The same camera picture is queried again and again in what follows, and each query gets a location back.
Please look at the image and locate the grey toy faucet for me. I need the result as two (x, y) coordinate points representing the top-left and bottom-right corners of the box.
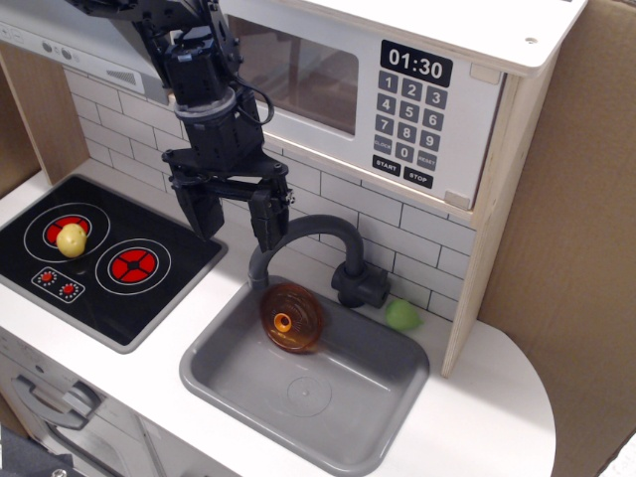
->
(248, 215), (391, 308)

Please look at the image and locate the yellow toy potato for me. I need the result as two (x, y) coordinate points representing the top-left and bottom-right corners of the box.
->
(56, 224), (87, 258)

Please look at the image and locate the white toy microwave door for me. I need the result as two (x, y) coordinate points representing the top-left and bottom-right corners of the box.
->
(222, 1), (505, 211)

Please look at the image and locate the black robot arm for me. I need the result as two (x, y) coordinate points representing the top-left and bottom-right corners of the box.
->
(72, 1), (291, 251)

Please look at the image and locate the grey oven door handle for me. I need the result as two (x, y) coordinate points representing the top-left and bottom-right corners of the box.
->
(11, 375), (101, 430)

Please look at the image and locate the wooden microwave cabinet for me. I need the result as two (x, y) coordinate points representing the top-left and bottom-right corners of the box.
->
(303, 1), (586, 378)

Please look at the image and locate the green toy pear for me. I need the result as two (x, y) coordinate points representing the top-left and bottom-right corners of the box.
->
(385, 299), (423, 332)

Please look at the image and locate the black toy stove top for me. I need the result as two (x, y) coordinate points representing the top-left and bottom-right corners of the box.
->
(1, 175), (227, 354)

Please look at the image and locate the orange transparent pot lid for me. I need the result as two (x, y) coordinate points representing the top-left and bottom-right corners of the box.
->
(259, 282), (324, 353)

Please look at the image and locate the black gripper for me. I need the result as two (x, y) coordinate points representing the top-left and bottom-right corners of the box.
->
(162, 106), (293, 251)

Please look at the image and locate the grey range hood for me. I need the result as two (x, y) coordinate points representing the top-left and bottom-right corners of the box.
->
(1, 1), (169, 104)

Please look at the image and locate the brown cardboard panel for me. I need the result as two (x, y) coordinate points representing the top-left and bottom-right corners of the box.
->
(480, 1), (635, 476)

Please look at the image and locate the grey toy sink basin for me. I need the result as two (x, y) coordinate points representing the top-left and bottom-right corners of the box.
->
(180, 276), (429, 476)

